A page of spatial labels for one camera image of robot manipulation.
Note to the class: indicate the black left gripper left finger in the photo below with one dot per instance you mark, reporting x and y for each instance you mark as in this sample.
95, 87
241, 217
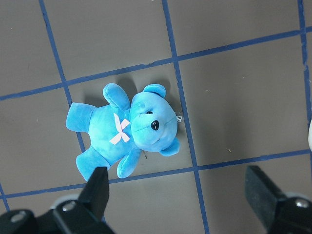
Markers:
74, 216

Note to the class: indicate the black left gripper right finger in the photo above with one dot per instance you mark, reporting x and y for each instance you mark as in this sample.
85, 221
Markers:
278, 212

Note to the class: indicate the white trash can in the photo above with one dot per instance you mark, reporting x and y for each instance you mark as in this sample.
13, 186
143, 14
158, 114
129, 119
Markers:
310, 136

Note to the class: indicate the blue teddy bear plush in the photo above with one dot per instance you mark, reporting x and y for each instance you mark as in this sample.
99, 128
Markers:
121, 130

